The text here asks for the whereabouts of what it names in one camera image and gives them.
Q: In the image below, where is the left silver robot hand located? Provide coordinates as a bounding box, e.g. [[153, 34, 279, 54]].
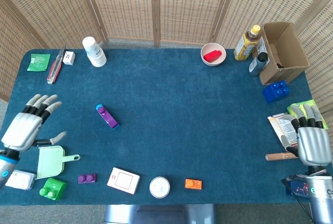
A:
[[1, 93, 67, 152]]

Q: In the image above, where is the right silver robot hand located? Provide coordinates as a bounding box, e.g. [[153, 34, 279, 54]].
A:
[[282, 104, 333, 167]]

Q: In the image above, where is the long purple toy brick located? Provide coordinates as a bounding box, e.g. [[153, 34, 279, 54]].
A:
[[97, 104, 120, 129]]

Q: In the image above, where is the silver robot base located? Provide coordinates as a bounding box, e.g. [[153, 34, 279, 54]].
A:
[[104, 204, 216, 224]]

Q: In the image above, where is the blue toy brick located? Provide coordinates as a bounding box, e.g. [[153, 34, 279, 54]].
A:
[[262, 80, 290, 104]]

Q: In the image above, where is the green toy brick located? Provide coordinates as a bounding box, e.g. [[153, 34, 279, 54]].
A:
[[39, 177, 68, 201]]

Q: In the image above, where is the cyan toy brick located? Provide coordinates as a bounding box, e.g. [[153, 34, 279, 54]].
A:
[[95, 105, 120, 130]]

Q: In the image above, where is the small purple toy brick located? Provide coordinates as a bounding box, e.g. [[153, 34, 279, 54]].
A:
[[78, 173, 97, 184]]

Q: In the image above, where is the orange toy brick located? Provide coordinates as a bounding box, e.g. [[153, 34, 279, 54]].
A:
[[185, 179, 203, 190]]

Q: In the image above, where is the red block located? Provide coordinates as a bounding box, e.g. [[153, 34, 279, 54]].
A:
[[203, 49, 222, 63]]

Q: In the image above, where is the printed snack carton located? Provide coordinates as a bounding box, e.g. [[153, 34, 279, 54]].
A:
[[267, 113, 300, 152]]

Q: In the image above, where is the wooden stick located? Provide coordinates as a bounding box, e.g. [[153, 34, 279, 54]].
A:
[[265, 152, 300, 161]]

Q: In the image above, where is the green tissue pack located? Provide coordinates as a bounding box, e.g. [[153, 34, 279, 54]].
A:
[[287, 99, 330, 130]]

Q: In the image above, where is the mint green dustpan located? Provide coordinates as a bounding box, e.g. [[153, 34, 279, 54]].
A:
[[35, 145, 81, 180]]

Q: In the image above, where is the dark blue packet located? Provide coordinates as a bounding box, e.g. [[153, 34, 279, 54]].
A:
[[282, 178, 311, 197]]

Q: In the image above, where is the white tissue pack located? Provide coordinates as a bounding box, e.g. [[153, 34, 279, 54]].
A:
[[5, 169, 36, 191]]

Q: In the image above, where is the red utility knife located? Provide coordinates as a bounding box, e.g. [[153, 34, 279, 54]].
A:
[[46, 45, 67, 85]]

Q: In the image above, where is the green foil packet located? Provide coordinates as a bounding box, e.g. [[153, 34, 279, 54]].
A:
[[27, 53, 51, 72]]

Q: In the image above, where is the small white box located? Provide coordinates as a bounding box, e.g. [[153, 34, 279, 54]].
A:
[[62, 51, 76, 66]]

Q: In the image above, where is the brown cardboard box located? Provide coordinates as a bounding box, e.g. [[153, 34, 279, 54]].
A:
[[253, 21, 310, 85]]

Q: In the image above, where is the dark grey bottle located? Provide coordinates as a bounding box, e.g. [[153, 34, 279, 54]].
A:
[[248, 52, 269, 77]]

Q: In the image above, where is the white paper cup stack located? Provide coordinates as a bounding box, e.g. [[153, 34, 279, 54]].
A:
[[82, 36, 108, 68]]

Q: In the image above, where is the white box with red print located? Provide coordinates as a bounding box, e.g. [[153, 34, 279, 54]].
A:
[[106, 167, 140, 195]]

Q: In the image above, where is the yellow tea bottle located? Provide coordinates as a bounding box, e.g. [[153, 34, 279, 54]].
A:
[[233, 24, 262, 61]]

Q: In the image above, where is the beige bowl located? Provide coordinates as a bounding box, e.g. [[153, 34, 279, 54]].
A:
[[200, 42, 227, 67]]

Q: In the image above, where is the white round jar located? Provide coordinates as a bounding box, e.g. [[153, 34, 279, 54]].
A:
[[149, 176, 171, 199]]

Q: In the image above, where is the blue felt table cover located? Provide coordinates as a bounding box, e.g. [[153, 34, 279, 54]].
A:
[[0, 48, 330, 206]]

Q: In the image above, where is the bamboo folding screen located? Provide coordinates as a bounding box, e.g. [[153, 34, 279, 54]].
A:
[[0, 0, 333, 117]]

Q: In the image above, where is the black cable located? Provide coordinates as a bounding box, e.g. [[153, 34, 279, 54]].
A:
[[280, 179, 314, 224]]

